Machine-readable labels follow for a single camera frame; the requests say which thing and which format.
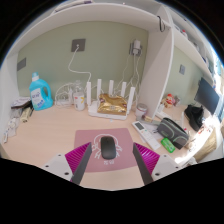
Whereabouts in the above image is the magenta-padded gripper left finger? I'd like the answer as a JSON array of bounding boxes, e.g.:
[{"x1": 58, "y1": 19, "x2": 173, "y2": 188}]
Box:
[{"x1": 43, "y1": 142, "x2": 93, "y2": 185}]

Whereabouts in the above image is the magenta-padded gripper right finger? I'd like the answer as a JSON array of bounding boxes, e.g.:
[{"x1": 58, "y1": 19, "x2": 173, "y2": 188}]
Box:
[{"x1": 133, "y1": 142, "x2": 183, "y2": 186}]

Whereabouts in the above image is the black computer mouse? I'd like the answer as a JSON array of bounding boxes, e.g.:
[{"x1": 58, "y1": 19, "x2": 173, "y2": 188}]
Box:
[{"x1": 100, "y1": 136, "x2": 117, "y2": 160}]

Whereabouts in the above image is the pink mouse pad with drawing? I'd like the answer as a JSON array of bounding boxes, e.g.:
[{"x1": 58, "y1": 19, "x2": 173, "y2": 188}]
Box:
[{"x1": 73, "y1": 127, "x2": 145, "y2": 173}]

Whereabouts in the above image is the green flat case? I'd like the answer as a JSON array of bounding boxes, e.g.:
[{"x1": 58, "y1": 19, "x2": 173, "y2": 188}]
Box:
[{"x1": 160, "y1": 137, "x2": 176, "y2": 154}]

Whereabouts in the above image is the white remote control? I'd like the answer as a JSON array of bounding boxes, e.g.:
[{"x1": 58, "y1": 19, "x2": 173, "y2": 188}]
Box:
[{"x1": 131, "y1": 120, "x2": 162, "y2": 151}]

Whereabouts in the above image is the small jar with silver lid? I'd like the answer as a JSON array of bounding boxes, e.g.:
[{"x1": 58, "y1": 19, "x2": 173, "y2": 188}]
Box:
[{"x1": 134, "y1": 102, "x2": 148, "y2": 121}]

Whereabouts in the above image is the white router with antennas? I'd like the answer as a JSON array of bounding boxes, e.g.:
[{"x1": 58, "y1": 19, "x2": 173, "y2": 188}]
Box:
[{"x1": 85, "y1": 78, "x2": 137, "y2": 121}]

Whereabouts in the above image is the clear bottle with white label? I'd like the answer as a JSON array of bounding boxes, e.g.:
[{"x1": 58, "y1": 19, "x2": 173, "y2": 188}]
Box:
[{"x1": 72, "y1": 79, "x2": 86, "y2": 112}]

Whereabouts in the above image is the red and white figurine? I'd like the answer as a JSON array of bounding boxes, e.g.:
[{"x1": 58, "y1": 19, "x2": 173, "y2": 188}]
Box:
[{"x1": 163, "y1": 93, "x2": 177, "y2": 108}]

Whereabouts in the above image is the gold foil bag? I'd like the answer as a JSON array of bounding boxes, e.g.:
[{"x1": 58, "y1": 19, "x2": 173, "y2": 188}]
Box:
[{"x1": 96, "y1": 93, "x2": 129, "y2": 116}]

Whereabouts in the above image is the small yellow box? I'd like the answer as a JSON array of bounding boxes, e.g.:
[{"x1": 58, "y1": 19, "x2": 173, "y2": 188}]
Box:
[{"x1": 20, "y1": 106, "x2": 33, "y2": 124}]

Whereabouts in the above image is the clear plastic bag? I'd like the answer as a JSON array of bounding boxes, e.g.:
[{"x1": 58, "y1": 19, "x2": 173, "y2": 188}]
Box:
[{"x1": 3, "y1": 117, "x2": 19, "y2": 143}]

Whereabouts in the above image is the blue detergent bottle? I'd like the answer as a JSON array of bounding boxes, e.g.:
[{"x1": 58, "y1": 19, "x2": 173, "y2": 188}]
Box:
[{"x1": 28, "y1": 71, "x2": 54, "y2": 112}]

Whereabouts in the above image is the stack of printed booklets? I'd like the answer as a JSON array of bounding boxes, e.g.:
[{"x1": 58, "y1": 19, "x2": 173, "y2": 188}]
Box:
[{"x1": 10, "y1": 96, "x2": 33, "y2": 110}]

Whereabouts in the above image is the white shelf unit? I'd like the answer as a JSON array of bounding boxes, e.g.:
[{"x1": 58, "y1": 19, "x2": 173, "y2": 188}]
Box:
[{"x1": 6, "y1": 0, "x2": 218, "y2": 119}]

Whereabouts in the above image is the black monitor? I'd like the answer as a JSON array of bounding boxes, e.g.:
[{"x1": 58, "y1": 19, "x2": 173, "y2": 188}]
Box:
[{"x1": 194, "y1": 77, "x2": 221, "y2": 116}]

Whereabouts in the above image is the white cable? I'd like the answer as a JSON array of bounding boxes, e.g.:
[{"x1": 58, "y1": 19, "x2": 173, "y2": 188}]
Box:
[{"x1": 67, "y1": 44, "x2": 93, "y2": 84}]

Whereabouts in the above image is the grey blank wall plate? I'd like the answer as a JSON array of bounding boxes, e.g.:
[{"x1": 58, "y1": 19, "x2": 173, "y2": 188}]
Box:
[{"x1": 16, "y1": 57, "x2": 27, "y2": 72}]

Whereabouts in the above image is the white wall charger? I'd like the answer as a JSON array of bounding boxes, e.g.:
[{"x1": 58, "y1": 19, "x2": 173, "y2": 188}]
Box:
[{"x1": 129, "y1": 39, "x2": 144, "y2": 57}]

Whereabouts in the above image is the grey wall socket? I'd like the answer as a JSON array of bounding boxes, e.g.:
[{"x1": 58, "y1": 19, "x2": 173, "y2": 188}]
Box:
[{"x1": 70, "y1": 38, "x2": 87, "y2": 53}]

